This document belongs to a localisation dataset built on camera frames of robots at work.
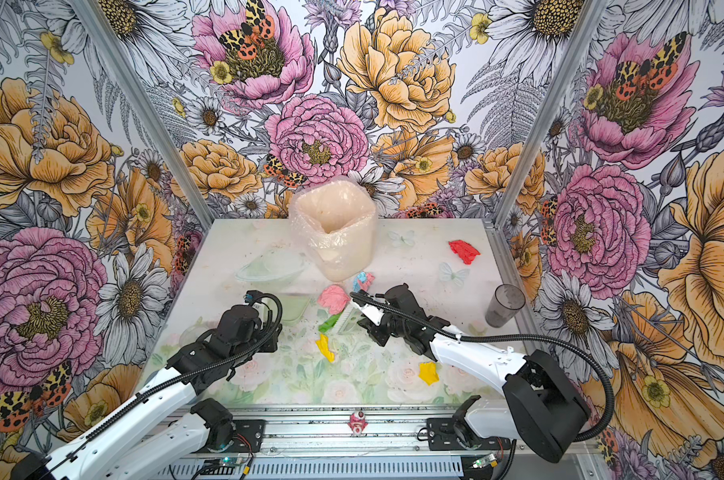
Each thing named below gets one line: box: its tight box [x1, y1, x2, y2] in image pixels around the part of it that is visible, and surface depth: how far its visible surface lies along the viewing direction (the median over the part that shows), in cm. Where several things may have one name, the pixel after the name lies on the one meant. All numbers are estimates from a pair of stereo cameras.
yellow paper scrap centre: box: [315, 333, 335, 363], surface depth 91 cm
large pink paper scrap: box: [318, 284, 351, 315], surface depth 99 cm
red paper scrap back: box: [448, 240, 481, 265], surface depth 114 cm
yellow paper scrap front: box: [418, 362, 440, 386], surface depth 85 cm
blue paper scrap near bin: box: [353, 272, 367, 293], surface depth 106 cm
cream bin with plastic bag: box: [289, 176, 378, 283], surface depth 94 cm
